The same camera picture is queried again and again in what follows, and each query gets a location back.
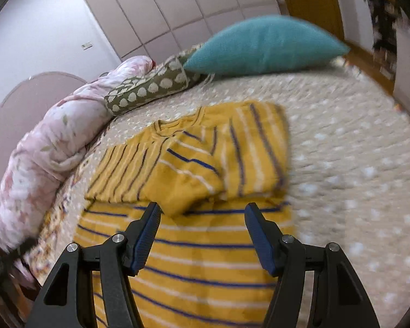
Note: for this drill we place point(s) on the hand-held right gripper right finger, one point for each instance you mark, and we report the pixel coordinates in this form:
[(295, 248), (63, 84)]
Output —
[(262, 242)]

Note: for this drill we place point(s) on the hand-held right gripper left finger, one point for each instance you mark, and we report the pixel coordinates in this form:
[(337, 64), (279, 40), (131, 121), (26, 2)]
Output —
[(146, 237)]

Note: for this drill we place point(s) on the yellow striped shirt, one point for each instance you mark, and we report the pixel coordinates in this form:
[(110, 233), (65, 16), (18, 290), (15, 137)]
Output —
[(198, 263)]

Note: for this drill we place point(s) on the beige dotted quilt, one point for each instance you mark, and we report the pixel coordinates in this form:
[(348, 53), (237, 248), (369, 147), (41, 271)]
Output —
[(345, 143)]

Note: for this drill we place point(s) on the pink floral comforter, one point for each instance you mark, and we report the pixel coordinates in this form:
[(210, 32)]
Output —
[(54, 136)]

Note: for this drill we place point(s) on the green patterned bolster pillow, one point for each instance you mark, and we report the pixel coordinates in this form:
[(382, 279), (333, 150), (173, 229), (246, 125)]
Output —
[(147, 87)]

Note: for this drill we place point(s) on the pink rounded headboard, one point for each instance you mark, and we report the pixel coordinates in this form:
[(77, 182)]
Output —
[(30, 99)]

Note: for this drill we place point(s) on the teal pillow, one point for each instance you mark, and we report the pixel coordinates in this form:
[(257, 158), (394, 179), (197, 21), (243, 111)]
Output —
[(266, 46)]

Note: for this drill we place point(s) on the white panelled wardrobe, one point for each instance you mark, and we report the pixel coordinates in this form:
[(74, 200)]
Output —
[(177, 6)]

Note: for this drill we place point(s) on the wooden door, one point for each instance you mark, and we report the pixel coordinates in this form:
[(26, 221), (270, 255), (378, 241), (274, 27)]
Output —
[(311, 3)]

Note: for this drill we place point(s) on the cluttered shelf unit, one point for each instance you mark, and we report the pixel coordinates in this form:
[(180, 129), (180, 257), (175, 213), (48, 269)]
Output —
[(386, 30)]

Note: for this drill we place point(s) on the wall switch plate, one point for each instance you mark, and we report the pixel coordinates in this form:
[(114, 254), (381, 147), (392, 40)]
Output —
[(87, 45)]

